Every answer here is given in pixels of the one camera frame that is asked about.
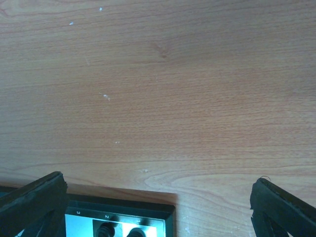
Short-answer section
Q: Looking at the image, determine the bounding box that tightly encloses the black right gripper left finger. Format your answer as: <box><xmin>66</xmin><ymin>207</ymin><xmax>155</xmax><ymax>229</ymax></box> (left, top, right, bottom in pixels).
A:
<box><xmin>0</xmin><ymin>171</ymin><xmax>69</xmax><ymax>237</ymax></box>

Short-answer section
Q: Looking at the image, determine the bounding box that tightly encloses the black chess piece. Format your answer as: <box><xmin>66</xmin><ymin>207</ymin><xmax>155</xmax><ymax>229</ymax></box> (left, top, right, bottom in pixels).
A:
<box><xmin>127</xmin><ymin>228</ymin><xmax>146</xmax><ymax>237</ymax></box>
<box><xmin>96</xmin><ymin>222</ymin><xmax>115</xmax><ymax>237</ymax></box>

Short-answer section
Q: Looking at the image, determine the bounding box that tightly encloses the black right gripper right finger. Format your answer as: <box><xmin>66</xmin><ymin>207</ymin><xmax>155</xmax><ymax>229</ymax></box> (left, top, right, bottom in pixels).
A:
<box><xmin>250</xmin><ymin>178</ymin><xmax>316</xmax><ymax>237</ymax></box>

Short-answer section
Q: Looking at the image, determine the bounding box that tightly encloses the black and grey chessboard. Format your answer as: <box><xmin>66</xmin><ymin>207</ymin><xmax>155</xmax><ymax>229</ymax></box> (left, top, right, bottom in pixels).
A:
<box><xmin>0</xmin><ymin>186</ymin><xmax>176</xmax><ymax>237</ymax></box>

